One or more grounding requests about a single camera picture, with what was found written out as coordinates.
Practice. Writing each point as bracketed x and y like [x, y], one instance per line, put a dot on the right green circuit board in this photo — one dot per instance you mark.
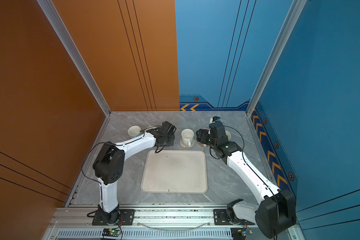
[240, 233]

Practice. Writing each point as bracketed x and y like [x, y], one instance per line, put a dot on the lavender mug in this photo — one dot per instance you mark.
[228, 134]

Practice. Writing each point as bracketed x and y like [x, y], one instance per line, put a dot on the aluminium front rail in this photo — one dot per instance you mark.
[153, 215]

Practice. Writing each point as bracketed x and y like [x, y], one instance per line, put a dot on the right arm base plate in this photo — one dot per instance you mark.
[221, 218]

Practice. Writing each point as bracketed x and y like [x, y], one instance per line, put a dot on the left green circuit board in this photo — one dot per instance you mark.
[112, 234]

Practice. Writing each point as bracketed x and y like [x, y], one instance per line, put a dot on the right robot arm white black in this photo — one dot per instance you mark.
[275, 209]

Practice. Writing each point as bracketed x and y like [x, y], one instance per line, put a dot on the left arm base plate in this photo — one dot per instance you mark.
[125, 218]

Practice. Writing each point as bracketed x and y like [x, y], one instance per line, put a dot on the green circuit board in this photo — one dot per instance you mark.
[112, 234]
[240, 233]

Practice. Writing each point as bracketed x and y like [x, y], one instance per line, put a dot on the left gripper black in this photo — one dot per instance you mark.
[172, 139]

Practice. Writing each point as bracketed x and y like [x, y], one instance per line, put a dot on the cream serving tray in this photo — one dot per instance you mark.
[175, 171]

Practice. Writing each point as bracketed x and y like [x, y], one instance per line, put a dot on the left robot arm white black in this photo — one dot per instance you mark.
[109, 166]

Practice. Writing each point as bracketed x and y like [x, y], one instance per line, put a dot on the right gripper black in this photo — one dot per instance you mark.
[202, 136]

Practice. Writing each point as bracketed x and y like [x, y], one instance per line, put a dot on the white woven rope coaster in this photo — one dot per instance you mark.
[187, 143]

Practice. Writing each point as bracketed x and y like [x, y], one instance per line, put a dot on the light blue mug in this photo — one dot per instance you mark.
[134, 131]

